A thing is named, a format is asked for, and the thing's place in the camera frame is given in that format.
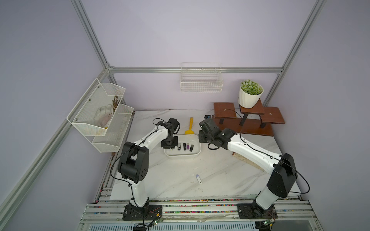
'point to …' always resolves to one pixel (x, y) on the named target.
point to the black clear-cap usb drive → (191, 147)
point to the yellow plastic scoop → (190, 132)
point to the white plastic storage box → (189, 146)
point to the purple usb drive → (188, 146)
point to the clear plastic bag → (103, 115)
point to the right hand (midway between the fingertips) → (203, 136)
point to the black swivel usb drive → (179, 147)
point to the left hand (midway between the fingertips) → (171, 148)
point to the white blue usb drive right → (199, 179)
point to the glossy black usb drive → (184, 146)
